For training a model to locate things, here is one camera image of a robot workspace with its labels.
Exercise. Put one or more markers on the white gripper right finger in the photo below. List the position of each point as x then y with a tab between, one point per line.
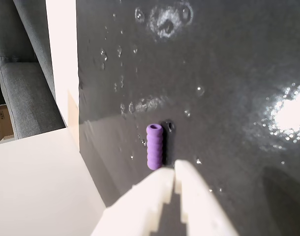
201	206

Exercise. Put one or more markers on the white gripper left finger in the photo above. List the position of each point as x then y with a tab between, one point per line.
137	206

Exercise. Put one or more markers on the purple ribbed pen grip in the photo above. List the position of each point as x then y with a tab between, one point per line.
154	147

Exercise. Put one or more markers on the black glossy mat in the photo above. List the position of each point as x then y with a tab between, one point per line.
189	86

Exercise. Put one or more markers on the brown cardboard box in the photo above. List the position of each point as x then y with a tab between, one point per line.
2	123

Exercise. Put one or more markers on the grey fabric chair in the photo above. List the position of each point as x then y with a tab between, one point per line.
24	81

